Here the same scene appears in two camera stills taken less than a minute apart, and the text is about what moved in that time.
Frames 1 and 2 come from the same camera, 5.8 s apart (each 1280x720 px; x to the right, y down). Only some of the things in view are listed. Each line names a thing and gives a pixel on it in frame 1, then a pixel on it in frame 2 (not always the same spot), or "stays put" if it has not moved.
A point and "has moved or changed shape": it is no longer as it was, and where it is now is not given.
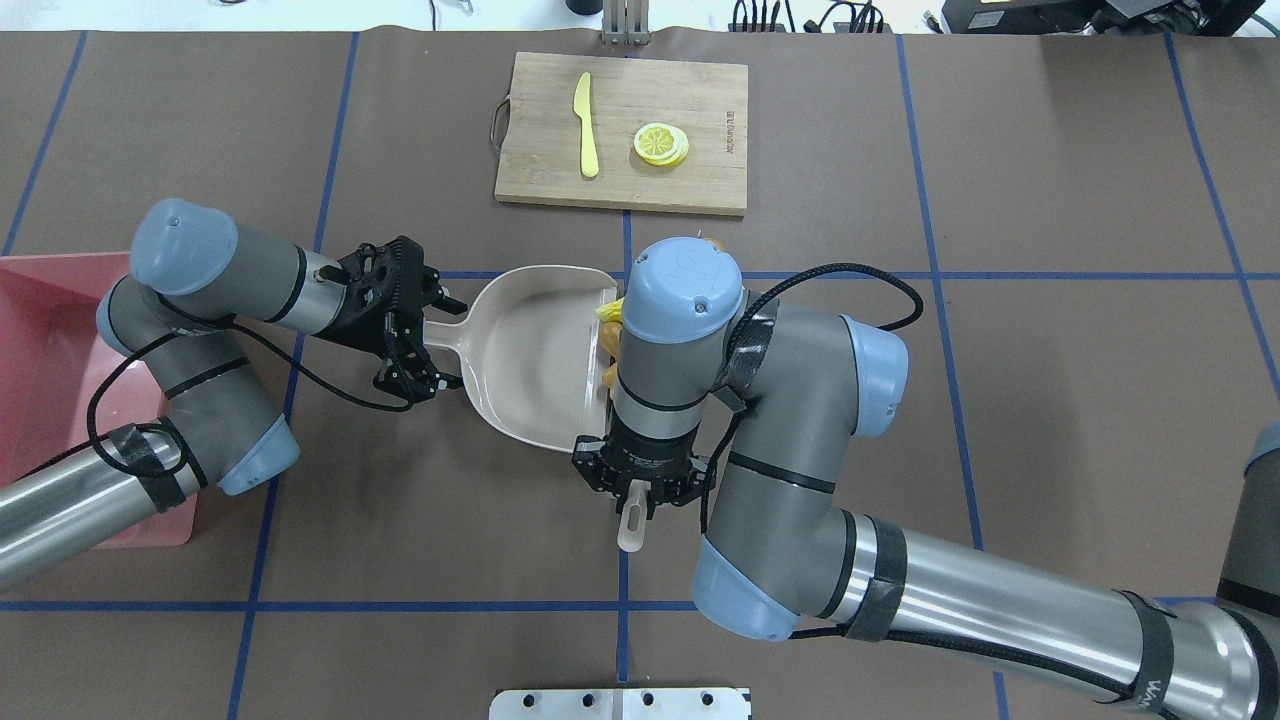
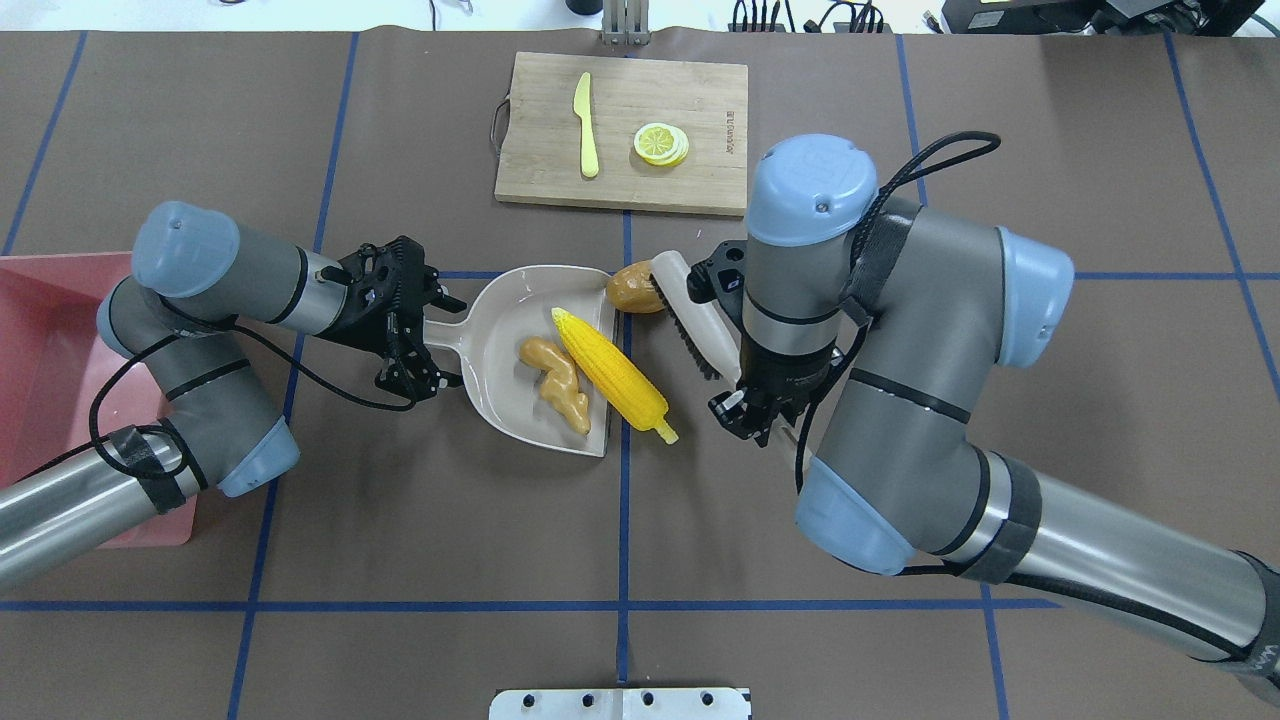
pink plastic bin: [60, 385] stays put
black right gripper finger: [682, 492] -> [789, 409]
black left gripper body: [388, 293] stays put
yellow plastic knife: [582, 106] stays put
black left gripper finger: [413, 377] stays put
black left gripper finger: [436, 299] stays put
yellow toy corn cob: [611, 311] -> [620, 384]
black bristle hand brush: [632, 532] has moved or changed shape
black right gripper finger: [615, 486] -> [732, 411]
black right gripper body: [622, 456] -> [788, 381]
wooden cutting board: [626, 133] stays put
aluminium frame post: [625, 22] stays put
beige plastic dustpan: [531, 351] stays put
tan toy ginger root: [609, 378] -> [559, 386]
